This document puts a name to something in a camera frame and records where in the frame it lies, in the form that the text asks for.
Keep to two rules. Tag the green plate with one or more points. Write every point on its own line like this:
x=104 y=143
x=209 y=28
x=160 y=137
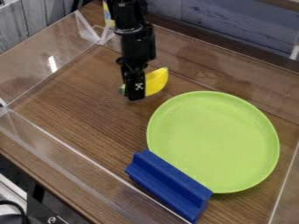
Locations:
x=216 y=138

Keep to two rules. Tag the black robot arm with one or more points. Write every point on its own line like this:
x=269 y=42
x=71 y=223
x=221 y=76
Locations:
x=128 y=13

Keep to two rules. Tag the clear acrylic enclosure wall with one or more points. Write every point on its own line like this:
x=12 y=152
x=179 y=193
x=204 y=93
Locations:
x=71 y=131

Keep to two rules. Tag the yellow toy banana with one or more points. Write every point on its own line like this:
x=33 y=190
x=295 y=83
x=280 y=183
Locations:
x=155 y=81

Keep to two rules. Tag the white labelled can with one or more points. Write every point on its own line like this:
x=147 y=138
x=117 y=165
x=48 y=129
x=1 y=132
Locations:
x=109 y=21

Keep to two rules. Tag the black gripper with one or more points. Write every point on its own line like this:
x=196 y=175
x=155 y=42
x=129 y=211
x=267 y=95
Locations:
x=137 y=52

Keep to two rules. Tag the blue plastic block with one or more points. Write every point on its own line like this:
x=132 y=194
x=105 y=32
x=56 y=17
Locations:
x=181 y=193

